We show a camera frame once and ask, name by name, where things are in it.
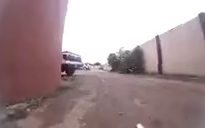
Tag white car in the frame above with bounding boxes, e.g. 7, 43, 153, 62
80, 63, 91, 71

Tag dark green bushes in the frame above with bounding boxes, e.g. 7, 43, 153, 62
107, 45, 146, 75

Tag white van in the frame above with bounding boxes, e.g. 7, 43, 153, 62
60, 50, 84, 77

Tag brown dirt road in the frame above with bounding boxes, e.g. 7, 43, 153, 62
3, 69, 205, 128

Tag robot's own part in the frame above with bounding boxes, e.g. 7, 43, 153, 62
135, 123, 146, 128

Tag reddish brown building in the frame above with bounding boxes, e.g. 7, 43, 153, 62
0, 0, 69, 107

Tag pale wall with brown pillars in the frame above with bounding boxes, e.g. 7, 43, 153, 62
139, 7, 205, 80

